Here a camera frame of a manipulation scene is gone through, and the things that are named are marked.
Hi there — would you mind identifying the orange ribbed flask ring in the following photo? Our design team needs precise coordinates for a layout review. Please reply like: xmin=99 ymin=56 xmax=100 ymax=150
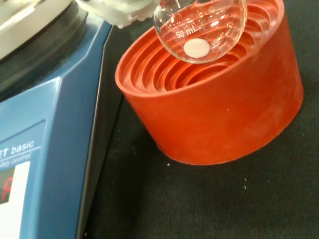
xmin=115 ymin=0 xmax=305 ymax=166

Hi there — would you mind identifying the heater with blue base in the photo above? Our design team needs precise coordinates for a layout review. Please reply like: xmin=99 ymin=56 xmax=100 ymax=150
xmin=0 ymin=0 xmax=126 ymax=239

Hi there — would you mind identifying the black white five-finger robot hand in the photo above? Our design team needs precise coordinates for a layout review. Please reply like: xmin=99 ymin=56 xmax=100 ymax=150
xmin=74 ymin=0 xmax=160 ymax=29

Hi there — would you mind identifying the black bench cloth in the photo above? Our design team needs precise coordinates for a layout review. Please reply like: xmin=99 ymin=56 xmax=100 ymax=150
xmin=76 ymin=0 xmax=319 ymax=239

